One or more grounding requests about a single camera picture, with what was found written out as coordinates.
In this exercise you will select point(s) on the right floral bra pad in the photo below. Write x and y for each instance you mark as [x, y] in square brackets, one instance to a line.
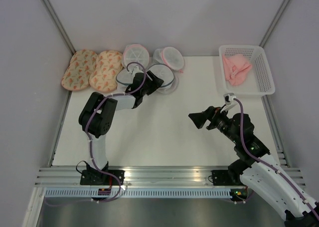
[108, 66]

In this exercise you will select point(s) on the aluminium corner post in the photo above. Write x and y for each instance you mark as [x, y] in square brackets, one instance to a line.
[277, 17]
[58, 24]

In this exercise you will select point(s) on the blue-trimmed mesh laundry bag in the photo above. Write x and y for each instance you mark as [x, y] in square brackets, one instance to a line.
[170, 80]

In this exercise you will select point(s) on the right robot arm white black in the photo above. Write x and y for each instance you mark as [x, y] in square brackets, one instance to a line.
[257, 169]

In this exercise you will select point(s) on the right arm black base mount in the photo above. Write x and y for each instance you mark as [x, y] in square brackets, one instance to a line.
[225, 178]

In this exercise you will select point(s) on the pink bra in basket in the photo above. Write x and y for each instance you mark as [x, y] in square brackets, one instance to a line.
[236, 68]

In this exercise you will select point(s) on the pink-trimmed mesh bag upright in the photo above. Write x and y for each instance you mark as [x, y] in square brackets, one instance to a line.
[135, 53]

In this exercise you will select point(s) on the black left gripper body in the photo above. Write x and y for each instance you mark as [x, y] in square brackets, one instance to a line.
[145, 90]

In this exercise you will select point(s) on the left floral bra pad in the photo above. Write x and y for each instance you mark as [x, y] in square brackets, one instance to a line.
[81, 66]

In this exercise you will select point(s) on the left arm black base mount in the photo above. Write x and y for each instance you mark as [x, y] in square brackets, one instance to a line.
[92, 177]

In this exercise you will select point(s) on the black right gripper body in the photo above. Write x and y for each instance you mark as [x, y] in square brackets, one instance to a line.
[221, 122]

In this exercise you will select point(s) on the left aluminium corner post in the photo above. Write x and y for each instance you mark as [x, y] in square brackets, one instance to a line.
[58, 24]

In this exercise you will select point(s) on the white slotted cable duct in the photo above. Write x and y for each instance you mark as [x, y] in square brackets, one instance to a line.
[145, 192]

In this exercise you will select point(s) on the pink-trimmed mesh bag tilted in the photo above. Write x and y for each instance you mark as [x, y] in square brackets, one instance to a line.
[171, 57]

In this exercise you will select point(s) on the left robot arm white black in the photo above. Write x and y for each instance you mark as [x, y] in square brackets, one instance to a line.
[96, 119]

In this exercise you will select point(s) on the right aluminium corner post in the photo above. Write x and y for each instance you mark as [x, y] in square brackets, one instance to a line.
[277, 17]

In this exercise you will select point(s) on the aluminium front rail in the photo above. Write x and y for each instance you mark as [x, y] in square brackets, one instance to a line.
[135, 177]

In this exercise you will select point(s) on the floral bra pad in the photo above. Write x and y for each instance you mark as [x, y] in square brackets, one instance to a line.
[81, 66]
[108, 66]

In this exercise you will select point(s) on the white perforated plastic basket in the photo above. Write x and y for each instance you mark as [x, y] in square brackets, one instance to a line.
[259, 81]

